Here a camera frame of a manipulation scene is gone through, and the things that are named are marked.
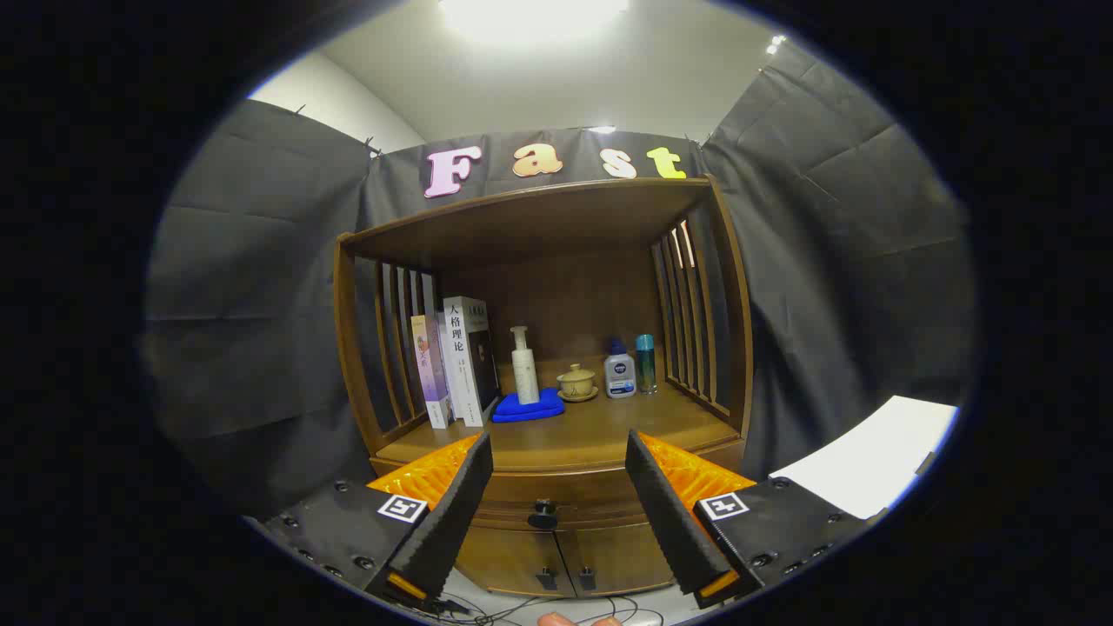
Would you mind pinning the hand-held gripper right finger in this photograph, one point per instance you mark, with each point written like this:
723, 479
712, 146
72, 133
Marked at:
669, 522

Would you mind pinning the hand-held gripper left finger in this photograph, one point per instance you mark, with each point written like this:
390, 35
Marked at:
452, 522

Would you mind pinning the black drawer knob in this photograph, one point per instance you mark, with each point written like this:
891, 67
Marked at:
543, 517

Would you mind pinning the wooden drawer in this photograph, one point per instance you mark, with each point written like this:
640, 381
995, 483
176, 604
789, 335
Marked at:
574, 487

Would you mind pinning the wooden cabinet door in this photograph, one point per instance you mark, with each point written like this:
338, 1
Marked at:
622, 556
504, 556

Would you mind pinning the wooden countertop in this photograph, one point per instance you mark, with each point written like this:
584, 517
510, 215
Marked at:
591, 426

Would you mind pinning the brown wooden cabinet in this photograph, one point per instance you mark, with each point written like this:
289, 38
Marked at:
565, 217

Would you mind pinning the blue folded cloth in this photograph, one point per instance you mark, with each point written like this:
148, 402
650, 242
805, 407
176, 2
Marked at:
530, 410

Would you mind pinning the purple book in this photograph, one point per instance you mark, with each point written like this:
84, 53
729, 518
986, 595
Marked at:
430, 374

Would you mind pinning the white bottle blue cap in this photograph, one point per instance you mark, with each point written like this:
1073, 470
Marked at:
620, 374

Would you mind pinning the thick white book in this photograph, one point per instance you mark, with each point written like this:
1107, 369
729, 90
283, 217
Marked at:
461, 365

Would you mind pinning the teal spray bottle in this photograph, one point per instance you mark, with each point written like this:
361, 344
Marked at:
646, 365

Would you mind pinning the white pump bottle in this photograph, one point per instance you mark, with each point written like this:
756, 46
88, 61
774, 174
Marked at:
524, 374

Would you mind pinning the yellow lidded teacup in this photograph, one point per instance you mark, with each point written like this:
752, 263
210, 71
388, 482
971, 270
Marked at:
577, 381

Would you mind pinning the thin white book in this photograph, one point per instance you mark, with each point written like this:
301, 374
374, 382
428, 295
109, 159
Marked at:
441, 348

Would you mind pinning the black backdrop cloth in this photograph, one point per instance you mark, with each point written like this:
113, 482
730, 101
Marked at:
261, 304

